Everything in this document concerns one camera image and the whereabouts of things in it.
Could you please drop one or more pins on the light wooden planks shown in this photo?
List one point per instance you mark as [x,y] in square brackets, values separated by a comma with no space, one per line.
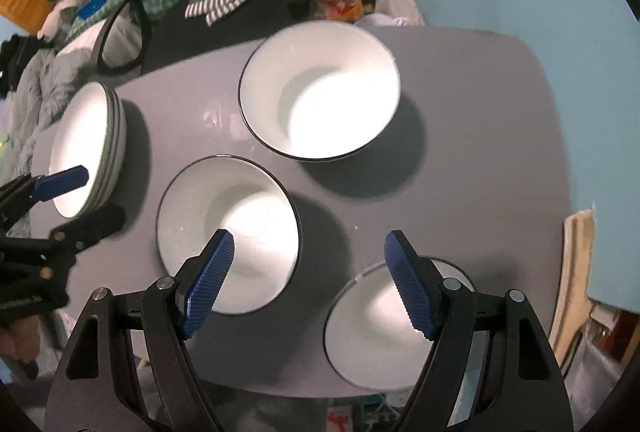
[575,262]

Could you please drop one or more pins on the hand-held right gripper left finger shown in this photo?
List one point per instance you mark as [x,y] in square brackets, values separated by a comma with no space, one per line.
[210,287]

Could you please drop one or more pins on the black clothes pile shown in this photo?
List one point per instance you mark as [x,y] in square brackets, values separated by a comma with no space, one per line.
[17,57]

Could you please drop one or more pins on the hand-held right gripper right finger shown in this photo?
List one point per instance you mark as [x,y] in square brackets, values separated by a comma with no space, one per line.
[410,297]

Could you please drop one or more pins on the beige fabric bundle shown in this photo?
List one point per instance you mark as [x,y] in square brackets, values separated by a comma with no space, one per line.
[60,12]

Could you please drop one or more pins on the person's left hand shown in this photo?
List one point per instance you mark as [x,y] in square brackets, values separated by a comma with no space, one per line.
[22,339]

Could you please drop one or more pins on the white crumpled bag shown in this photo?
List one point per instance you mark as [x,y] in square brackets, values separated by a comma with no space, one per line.
[390,20]

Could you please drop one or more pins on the grey quilted duvet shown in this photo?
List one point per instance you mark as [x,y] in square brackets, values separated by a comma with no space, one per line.
[40,82]

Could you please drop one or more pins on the medium white bowl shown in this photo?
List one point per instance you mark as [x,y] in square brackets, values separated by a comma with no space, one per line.
[240,212]

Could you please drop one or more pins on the bed with grey sheet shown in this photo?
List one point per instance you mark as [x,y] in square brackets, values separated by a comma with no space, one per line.
[122,37]

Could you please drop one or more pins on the large white bowl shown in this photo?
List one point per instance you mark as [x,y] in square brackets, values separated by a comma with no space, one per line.
[320,97]

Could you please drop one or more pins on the white plate with dark rim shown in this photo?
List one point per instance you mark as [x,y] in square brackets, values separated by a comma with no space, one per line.
[122,135]
[115,135]
[80,137]

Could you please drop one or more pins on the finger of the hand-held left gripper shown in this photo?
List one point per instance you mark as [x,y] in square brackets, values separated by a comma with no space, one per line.
[95,224]
[62,182]

